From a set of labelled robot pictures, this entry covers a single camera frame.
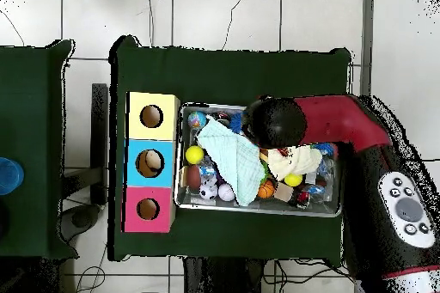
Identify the wooden box with three holes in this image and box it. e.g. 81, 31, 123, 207
121, 91, 181, 234

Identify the mini basketball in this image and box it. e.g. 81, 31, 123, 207
256, 179, 276, 200

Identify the brown toy football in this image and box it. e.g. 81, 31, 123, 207
186, 164, 202, 191

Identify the small yellow green ball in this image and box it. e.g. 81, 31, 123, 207
284, 173, 304, 187

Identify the blue spiky rubber ball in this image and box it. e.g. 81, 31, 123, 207
229, 113, 246, 135

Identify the black upright panel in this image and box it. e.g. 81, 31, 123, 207
90, 82, 109, 204

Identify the dark green tablecloth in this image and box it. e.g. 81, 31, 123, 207
107, 34, 352, 262
0, 39, 79, 261

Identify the globe print ball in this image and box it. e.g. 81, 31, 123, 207
187, 111, 208, 130

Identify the yellow plastic ball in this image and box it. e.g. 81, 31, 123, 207
185, 145, 205, 166

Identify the blue plastic cup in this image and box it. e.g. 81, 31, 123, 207
0, 156, 25, 196

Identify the cream waffle cloth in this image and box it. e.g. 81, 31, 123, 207
266, 143, 324, 182

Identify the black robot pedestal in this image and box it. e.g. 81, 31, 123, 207
183, 256, 266, 293

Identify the shallow metal mesh bin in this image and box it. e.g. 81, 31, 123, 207
174, 101, 343, 218

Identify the mint waffle cloth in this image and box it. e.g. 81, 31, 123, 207
196, 117, 266, 207

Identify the mini soccer ball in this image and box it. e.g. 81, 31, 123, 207
199, 182, 219, 201

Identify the white ball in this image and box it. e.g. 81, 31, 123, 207
217, 182, 236, 202

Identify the grey rounded stand base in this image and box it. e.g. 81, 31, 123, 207
59, 203, 102, 242

